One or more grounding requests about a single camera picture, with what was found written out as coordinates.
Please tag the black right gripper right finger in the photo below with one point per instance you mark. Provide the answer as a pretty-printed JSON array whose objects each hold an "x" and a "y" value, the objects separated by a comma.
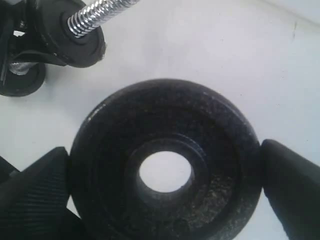
[{"x": 291, "y": 184}]

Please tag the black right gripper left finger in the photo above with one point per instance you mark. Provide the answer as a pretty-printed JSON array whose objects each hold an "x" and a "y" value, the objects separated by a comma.
[{"x": 33, "y": 202}]

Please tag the chrome threaded dumbbell bar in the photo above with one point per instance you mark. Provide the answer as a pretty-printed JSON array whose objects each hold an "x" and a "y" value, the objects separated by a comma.
[{"x": 91, "y": 17}]

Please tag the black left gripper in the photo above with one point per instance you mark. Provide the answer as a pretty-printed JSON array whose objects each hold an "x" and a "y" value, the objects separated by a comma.
[{"x": 19, "y": 39}]

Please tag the black weight plate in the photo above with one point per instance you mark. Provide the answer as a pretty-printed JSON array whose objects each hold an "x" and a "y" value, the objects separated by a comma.
[
  {"x": 51, "y": 23},
  {"x": 165, "y": 115},
  {"x": 15, "y": 85}
]

